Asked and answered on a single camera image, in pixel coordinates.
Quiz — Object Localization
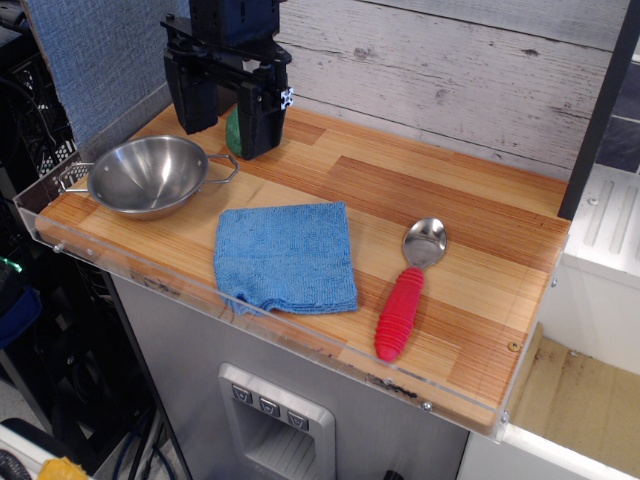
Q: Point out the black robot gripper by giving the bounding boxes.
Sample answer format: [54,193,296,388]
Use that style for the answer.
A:
[161,1,292,160]

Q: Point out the red handled metal spoon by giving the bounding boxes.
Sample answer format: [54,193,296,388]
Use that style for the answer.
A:
[374,218,447,362]

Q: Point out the blue folded towel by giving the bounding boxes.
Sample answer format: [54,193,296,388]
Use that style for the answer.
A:
[213,202,358,315]

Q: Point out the green toy broccoli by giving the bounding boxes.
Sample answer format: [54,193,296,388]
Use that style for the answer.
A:
[225,106,242,156]

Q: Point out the blue fabric panel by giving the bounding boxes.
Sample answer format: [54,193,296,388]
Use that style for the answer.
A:
[23,0,189,148]

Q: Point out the black plastic crate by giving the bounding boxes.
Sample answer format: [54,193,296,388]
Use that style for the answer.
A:
[1,14,76,195]

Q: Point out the grey toy fridge dispenser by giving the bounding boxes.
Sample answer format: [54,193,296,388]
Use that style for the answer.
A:
[218,363,337,479]

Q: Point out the clear acrylic table guard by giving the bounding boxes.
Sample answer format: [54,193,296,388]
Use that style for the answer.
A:
[16,155,569,436]

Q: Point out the white toy sink drainboard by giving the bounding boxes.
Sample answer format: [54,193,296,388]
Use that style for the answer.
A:
[537,165,639,374]

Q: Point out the stainless steel bowl with handles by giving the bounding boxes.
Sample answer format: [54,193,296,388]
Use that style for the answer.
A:
[58,135,240,220]

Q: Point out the black vertical post right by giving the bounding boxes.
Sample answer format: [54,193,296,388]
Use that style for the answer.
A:
[557,0,639,220]

